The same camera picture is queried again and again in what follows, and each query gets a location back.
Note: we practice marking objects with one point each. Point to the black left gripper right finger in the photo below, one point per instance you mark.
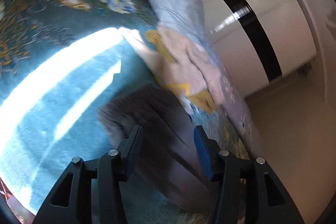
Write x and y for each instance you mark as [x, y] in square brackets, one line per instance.
[266, 199]

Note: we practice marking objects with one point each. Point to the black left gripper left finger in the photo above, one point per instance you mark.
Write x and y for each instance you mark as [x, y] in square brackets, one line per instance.
[69, 200]

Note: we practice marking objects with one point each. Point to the dark grey sweatpants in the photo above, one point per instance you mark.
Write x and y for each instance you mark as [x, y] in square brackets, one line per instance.
[168, 159]

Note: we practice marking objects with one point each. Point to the beige fluffy sweater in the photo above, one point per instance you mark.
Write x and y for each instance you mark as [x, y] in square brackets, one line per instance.
[180, 65]

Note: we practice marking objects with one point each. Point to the green hanging plant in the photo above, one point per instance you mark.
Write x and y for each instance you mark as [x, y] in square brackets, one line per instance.
[304, 70]

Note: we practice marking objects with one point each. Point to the white black sliding wardrobe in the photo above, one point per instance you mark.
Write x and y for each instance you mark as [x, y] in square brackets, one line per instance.
[258, 41]

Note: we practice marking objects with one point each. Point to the light blue floral duvet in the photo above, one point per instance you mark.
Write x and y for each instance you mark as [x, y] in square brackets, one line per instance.
[188, 18]

